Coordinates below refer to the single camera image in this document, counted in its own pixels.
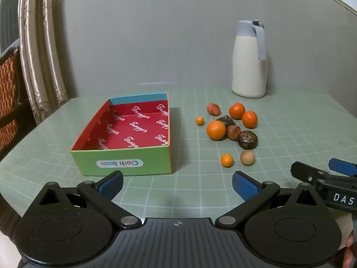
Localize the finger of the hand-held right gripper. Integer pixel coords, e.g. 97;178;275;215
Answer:
329;158;357;177
291;161;325;186

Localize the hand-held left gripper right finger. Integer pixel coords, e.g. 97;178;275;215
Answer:
215;171;321;228

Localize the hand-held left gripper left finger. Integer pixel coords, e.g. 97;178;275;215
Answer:
36;170;143;228

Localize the colourful cardboard box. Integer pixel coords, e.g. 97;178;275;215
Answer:
70;92;171;176

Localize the tan longan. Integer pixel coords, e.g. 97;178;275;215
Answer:
240;151;255;166

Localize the dark water chestnut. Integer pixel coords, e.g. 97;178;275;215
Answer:
216;115;237;127
238;130;259;150

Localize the reddish brown fruit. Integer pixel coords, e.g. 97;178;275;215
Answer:
226;125;241;141

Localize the large orange tangerine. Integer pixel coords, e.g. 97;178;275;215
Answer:
206;120;226;140

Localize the person's right hand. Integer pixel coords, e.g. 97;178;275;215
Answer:
342;235;357;268

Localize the green grid mat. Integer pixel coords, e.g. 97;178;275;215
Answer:
0;88;357;229

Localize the white jug with grey lid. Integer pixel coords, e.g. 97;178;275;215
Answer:
231;19;269;99

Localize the wooden sofa with orange cushions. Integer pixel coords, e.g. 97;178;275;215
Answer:
0;45;37;157

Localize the beige satin curtain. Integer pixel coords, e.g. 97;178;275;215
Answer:
17;0;69;123

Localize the dark window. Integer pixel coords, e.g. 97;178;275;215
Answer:
0;0;21;52

